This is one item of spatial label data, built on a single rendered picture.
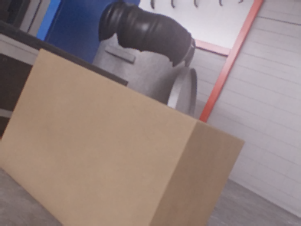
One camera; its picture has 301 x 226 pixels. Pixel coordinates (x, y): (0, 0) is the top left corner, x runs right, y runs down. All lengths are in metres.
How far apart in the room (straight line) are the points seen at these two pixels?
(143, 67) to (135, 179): 0.92
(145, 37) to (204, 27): 1.25
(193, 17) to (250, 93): 0.82
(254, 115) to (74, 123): 1.78
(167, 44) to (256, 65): 1.09
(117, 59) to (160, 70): 0.21
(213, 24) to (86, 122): 2.06
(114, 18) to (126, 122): 0.99
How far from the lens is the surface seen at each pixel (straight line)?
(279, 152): 2.23
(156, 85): 1.45
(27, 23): 1.07
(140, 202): 0.55
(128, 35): 1.42
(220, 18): 2.59
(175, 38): 1.44
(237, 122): 2.31
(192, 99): 1.86
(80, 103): 0.65
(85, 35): 1.94
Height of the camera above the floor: 0.30
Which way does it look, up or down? 3 degrees down
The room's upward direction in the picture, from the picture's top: 24 degrees clockwise
